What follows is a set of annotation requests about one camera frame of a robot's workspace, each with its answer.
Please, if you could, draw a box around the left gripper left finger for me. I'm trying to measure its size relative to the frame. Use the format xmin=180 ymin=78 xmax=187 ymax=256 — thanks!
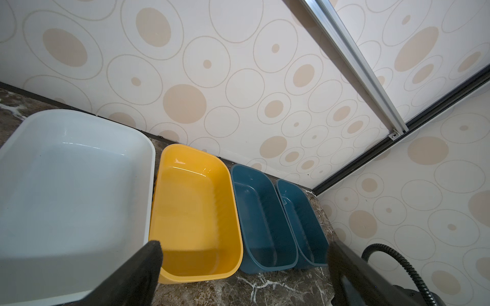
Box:
xmin=70 ymin=240 xmax=163 ymax=305

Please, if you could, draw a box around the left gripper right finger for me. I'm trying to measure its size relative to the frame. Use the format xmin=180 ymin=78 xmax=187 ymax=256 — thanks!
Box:
xmin=328 ymin=240 xmax=417 ymax=305

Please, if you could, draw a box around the yellow storage box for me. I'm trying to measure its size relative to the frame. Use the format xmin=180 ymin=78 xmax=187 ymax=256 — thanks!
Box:
xmin=149 ymin=144 xmax=244 ymax=284

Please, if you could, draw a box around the horizontal aluminium back bar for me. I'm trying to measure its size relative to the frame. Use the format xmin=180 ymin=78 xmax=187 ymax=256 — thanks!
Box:
xmin=302 ymin=1 xmax=409 ymax=140

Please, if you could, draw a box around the teal storage box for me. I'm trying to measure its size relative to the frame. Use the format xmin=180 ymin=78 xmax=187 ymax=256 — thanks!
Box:
xmin=230 ymin=164 xmax=299 ymax=274
xmin=276 ymin=179 xmax=329 ymax=270

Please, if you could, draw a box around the black corrugated cable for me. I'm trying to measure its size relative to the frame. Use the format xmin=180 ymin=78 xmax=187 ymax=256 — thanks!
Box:
xmin=361 ymin=244 xmax=447 ymax=306

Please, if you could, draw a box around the white storage box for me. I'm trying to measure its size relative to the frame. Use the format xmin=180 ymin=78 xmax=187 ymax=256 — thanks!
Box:
xmin=1 ymin=110 xmax=156 ymax=305

